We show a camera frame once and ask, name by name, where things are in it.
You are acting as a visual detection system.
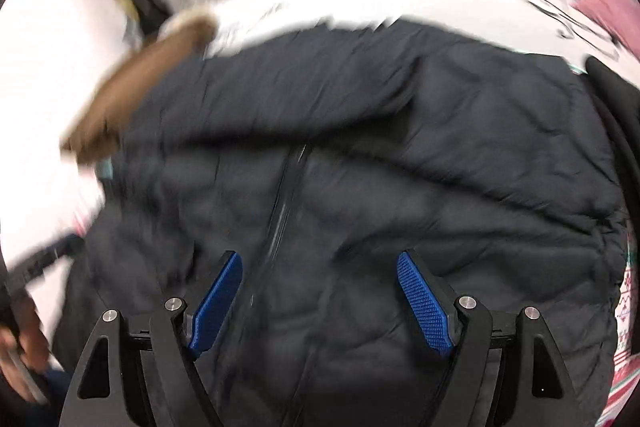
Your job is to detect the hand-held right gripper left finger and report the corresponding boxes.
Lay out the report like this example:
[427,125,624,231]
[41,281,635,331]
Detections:
[59,250,244,427]

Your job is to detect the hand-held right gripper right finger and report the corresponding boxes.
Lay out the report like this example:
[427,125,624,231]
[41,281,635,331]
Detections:
[396,249,596,427]

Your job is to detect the black puffer jacket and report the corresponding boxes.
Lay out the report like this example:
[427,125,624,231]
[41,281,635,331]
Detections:
[57,18,630,427]

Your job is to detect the person's left hand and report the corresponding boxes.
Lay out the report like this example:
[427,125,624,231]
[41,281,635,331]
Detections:
[0,296,52,404]

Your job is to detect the person's dark trouser leg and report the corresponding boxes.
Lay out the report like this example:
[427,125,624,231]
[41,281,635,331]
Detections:
[27,366,77,427]

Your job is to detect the patterned knit-print blanket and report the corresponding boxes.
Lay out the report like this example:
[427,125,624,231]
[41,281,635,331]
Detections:
[602,227,640,427]

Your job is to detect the brown folded garment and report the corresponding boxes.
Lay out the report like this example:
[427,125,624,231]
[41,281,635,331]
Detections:
[60,4,221,166]

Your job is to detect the dark cloth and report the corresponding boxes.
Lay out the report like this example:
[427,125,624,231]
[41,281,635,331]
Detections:
[584,56,640,220]

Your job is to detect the small pink pillow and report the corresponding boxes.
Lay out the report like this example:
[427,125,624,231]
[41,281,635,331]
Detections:
[575,0,640,58]

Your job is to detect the thin black cable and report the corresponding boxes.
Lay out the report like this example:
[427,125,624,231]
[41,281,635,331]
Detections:
[514,0,622,58]

